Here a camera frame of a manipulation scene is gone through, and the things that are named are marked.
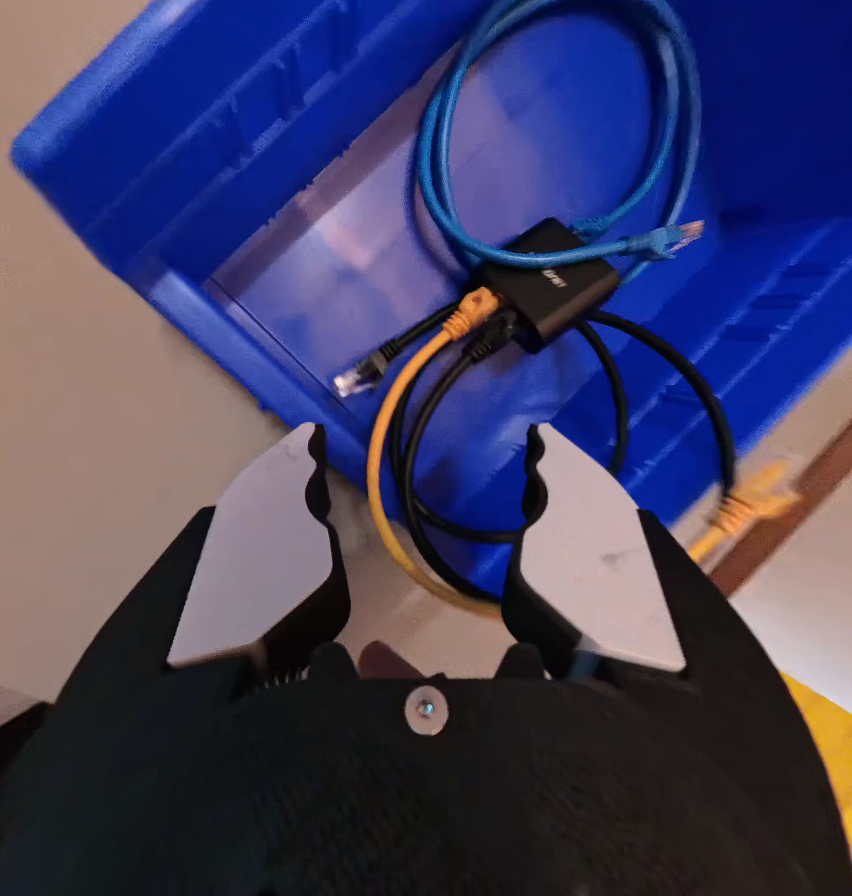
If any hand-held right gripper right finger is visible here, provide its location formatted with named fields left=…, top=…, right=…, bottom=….
left=502, top=422, right=687, bottom=681

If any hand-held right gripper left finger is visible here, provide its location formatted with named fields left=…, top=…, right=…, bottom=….
left=166, top=422, right=352, bottom=667

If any yellow network cable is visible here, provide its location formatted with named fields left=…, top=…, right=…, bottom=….
left=366, top=286, right=801, bottom=618

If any black network cable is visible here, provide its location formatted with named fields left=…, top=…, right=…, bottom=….
left=334, top=308, right=738, bottom=603

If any black network switch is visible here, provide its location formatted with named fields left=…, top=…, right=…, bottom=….
left=478, top=217, right=622, bottom=354

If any blue plastic bin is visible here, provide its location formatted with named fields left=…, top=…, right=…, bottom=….
left=9, top=0, right=852, bottom=600

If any blue network cable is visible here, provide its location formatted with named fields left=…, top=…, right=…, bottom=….
left=418, top=0, right=707, bottom=286

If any yellow plastic bin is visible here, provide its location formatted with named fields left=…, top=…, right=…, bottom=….
left=779, top=672, right=852, bottom=858

